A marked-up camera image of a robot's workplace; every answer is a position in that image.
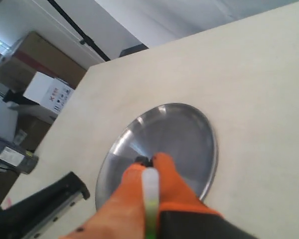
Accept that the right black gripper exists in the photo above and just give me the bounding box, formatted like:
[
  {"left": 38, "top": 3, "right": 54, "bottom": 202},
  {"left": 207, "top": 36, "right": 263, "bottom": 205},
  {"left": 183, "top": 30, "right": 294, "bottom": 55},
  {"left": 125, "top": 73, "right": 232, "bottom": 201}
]
[{"left": 0, "top": 163, "right": 145, "bottom": 239}]

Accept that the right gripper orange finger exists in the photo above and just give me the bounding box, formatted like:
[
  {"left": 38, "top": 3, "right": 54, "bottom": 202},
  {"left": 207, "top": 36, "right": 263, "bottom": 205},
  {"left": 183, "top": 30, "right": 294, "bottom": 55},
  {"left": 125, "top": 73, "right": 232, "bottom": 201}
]
[{"left": 153, "top": 153, "right": 222, "bottom": 239}]

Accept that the round stainless steel plate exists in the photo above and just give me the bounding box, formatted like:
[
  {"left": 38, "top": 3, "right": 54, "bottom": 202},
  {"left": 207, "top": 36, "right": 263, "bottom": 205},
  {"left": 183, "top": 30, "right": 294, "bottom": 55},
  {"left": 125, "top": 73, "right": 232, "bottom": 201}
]
[{"left": 95, "top": 103, "right": 218, "bottom": 209}]

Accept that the grey metal device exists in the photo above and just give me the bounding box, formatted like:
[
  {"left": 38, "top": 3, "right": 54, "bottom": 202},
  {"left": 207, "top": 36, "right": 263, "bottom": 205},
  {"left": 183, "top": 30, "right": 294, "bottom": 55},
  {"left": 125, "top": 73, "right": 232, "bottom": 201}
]
[{"left": 0, "top": 146, "right": 39, "bottom": 174}]

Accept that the white cardboard box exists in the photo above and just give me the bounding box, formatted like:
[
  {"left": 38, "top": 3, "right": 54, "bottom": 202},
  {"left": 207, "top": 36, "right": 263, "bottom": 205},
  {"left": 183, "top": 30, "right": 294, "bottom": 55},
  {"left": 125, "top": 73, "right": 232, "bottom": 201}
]
[{"left": 23, "top": 72, "right": 74, "bottom": 115}]

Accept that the brown cardboard box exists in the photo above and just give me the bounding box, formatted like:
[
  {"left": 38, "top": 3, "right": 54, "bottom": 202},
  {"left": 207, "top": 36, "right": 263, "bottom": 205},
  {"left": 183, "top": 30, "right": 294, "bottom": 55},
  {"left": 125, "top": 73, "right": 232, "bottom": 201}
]
[{"left": 0, "top": 31, "right": 86, "bottom": 91}]

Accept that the black ceiling rail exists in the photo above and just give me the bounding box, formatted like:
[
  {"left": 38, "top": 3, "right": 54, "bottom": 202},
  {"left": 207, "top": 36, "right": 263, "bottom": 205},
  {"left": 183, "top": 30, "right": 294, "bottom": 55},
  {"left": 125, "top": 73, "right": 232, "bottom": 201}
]
[{"left": 47, "top": 0, "right": 111, "bottom": 62}]

